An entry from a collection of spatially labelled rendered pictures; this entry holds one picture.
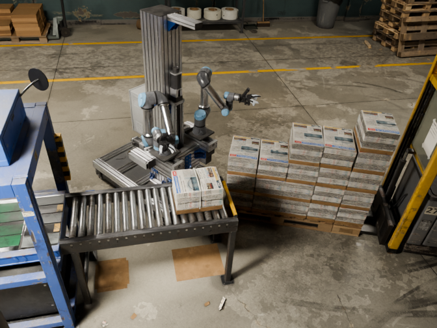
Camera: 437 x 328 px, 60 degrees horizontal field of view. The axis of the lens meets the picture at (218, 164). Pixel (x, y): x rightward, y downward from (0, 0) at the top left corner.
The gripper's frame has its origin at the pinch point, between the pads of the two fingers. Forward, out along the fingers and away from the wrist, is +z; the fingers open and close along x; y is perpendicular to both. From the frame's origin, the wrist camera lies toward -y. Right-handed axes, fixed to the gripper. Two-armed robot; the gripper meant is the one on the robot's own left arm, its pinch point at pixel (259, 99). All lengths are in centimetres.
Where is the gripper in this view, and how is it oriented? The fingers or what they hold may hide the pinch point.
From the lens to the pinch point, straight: 377.1
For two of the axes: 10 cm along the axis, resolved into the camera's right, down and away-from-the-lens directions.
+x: -2.6, 6.8, -6.8
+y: -0.2, 7.0, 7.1
